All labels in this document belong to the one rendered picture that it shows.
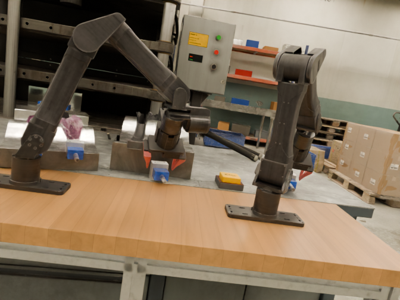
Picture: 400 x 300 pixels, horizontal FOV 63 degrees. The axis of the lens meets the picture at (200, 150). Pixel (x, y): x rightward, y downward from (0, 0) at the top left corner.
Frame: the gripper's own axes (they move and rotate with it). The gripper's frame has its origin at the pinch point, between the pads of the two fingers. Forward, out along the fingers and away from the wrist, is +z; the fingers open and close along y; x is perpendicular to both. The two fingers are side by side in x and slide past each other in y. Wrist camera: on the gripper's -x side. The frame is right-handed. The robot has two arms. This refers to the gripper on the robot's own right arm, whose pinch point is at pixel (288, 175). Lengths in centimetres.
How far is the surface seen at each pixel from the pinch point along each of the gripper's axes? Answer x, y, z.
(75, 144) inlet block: 18, 68, -14
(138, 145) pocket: 7, 52, -8
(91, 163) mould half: 19, 63, -8
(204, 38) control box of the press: -92, 44, -7
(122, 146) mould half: 11, 56, -11
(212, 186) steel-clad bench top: 14.5, 25.9, -3.1
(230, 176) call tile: 10.6, 20.6, -5.1
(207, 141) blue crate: -290, 43, 229
